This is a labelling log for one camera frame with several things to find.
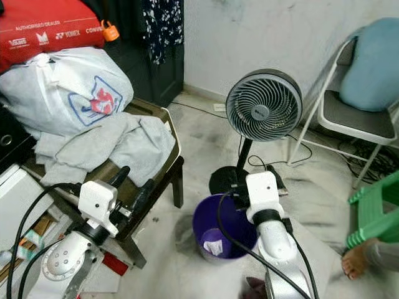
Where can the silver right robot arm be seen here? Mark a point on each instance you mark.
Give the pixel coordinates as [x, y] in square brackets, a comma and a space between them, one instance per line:
[277, 246]

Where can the person in grey trousers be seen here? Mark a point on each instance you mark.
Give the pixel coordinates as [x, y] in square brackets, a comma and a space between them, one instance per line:
[355, 261]

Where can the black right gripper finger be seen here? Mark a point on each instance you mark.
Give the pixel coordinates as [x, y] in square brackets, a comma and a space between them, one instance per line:
[278, 180]

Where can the light blue cushion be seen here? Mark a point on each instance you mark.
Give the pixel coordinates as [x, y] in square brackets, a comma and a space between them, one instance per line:
[371, 68]

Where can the black case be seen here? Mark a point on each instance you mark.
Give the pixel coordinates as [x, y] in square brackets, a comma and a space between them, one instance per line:
[12, 149]

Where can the white folding chair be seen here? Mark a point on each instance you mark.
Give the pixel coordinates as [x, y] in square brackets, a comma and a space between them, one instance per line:
[349, 118]

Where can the dark wooden cabinet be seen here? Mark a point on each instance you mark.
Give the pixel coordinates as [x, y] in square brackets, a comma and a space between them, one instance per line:
[137, 78]

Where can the green plastic stool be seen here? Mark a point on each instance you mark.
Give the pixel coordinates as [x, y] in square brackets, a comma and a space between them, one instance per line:
[371, 215]

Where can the purple waste bin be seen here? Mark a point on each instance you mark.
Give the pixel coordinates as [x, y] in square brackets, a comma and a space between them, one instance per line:
[206, 221]

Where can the maroon cloth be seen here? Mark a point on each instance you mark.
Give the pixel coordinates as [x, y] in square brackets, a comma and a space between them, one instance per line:
[255, 290]

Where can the dark floral cloth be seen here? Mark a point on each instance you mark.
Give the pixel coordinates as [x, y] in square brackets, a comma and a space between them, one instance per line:
[162, 28]

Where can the grey clothes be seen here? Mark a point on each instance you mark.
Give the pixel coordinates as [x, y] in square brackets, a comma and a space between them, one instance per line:
[124, 143]

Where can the red flat packet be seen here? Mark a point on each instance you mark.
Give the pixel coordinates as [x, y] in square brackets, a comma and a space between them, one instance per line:
[116, 263]

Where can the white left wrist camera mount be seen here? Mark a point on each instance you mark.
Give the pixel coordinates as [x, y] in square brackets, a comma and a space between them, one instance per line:
[96, 199]

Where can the red racket bag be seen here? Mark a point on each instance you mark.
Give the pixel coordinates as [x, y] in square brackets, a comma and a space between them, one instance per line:
[50, 25]

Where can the dark wooden chair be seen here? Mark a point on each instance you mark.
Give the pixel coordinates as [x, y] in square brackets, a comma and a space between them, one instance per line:
[165, 177]

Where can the teal white packet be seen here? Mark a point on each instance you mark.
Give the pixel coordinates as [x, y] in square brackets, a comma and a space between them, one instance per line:
[33, 245]

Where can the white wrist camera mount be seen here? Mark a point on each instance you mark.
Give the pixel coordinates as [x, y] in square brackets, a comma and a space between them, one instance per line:
[96, 199]
[263, 190]

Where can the white power socket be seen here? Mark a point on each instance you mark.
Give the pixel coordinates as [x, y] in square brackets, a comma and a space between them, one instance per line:
[219, 107]

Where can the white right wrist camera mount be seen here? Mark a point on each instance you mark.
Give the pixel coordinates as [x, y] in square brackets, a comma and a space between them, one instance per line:
[263, 190]

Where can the white printed plastic bag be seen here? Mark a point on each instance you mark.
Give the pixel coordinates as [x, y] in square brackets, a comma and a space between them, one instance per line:
[62, 93]

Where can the white box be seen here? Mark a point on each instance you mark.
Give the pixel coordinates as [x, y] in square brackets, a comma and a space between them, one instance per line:
[19, 199]

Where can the grey pedestal fan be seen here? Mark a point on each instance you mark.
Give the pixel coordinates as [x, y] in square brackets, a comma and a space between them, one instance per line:
[262, 106]

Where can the white paper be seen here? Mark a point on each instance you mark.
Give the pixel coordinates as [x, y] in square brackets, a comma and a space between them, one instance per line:
[213, 248]

